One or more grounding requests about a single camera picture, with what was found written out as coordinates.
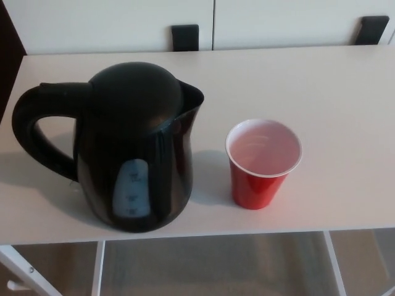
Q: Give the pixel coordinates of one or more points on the black electric kettle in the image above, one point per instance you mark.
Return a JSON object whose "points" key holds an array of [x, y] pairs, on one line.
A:
{"points": [[132, 123]]}

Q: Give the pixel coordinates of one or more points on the red plastic cup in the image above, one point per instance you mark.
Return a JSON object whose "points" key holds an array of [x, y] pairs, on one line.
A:
{"points": [[256, 188]]}

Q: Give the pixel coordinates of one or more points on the dark brown panel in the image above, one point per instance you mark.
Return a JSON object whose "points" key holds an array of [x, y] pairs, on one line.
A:
{"points": [[7, 46]]}

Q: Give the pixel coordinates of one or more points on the white table leg frame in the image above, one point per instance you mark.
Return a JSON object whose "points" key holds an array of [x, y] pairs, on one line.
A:
{"points": [[98, 268], [333, 262]]}

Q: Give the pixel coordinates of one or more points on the grey mesh table shelf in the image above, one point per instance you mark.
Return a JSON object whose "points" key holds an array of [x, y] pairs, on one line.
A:
{"points": [[216, 265]]}

